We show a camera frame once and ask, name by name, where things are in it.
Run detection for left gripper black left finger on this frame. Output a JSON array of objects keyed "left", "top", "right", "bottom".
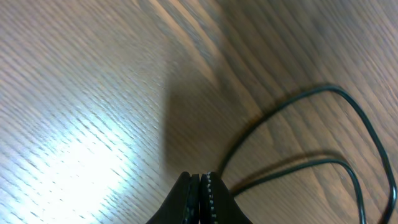
[{"left": 147, "top": 172, "right": 200, "bottom": 224}]

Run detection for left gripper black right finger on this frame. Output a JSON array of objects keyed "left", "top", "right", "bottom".
[{"left": 199, "top": 172, "right": 252, "bottom": 224}]

